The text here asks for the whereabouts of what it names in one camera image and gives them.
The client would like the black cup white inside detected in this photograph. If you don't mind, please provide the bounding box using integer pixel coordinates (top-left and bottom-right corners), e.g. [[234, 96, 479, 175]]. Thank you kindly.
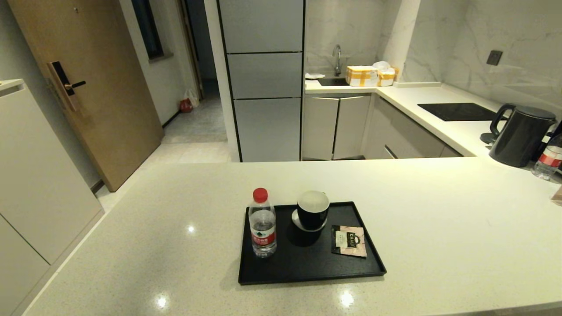
[[297, 190, 330, 230]]

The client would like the round white coaster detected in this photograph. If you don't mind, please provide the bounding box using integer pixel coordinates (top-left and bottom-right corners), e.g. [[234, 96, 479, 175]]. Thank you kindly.
[[292, 208, 328, 232]]

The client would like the pink tea bag packet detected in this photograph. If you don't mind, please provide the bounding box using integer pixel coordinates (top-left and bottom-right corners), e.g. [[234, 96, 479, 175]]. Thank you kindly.
[[331, 225, 367, 259]]

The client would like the clear water bottle red label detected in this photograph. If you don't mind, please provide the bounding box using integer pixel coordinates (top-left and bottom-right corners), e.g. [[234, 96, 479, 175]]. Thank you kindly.
[[249, 188, 277, 259], [532, 133, 562, 181]]

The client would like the black electric kettle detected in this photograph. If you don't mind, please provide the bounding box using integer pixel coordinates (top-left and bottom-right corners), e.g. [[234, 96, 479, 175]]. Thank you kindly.
[[488, 104, 557, 168]]

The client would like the tall grey refrigerator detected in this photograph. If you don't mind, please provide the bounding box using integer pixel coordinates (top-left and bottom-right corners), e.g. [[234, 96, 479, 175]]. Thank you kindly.
[[217, 0, 306, 163]]

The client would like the grey sink cabinet door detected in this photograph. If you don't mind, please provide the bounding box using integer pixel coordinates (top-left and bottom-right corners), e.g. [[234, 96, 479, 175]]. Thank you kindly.
[[332, 96, 371, 160], [302, 96, 340, 161]]

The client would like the chrome sink faucet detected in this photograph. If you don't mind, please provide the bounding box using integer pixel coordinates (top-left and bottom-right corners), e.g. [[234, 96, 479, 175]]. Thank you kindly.
[[332, 44, 343, 77]]

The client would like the black rectangular serving tray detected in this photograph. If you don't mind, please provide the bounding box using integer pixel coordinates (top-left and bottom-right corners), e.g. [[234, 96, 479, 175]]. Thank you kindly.
[[238, 201, 387, 286]]

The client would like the large box yellow tape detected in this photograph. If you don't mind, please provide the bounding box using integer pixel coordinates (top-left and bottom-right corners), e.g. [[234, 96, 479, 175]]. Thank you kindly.
[[346, 66, 379, 87]]

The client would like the grey lower kitchen cabinet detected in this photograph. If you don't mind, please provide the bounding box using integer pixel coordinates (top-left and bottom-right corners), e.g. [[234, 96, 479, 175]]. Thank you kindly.
[[364, 96, 464, 160]]

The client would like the small box yellow tape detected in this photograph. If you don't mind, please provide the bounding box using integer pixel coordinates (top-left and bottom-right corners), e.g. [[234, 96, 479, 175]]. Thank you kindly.
[[378, 68, 399, 86]]

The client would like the black induction cooktop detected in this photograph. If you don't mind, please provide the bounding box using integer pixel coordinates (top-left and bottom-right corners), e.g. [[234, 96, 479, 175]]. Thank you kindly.
[[417, 103, 509, 122]]

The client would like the dark narrow window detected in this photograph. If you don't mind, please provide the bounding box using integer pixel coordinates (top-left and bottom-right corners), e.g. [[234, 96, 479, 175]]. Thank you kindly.
[[132, 0, 174, 61]]

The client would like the wooden entrance door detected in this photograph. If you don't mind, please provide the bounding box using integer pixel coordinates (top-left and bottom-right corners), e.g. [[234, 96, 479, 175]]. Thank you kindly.
[[8, 0, 165, 193]]

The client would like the black electronic door lock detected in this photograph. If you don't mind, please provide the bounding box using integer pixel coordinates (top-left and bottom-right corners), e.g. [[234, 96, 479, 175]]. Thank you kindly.
[[48, 61, 87, 112]]

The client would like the white tall cabinet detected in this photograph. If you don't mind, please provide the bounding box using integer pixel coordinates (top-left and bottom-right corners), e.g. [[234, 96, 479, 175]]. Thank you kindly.
[[0, 79, 105, 316]]

